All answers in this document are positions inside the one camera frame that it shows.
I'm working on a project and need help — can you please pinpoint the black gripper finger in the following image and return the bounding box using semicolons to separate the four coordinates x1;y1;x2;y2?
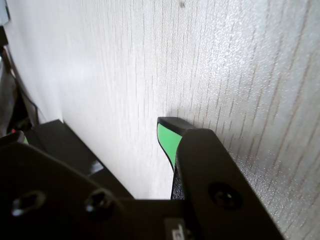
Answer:
0;131;141;240
156;116;285;240

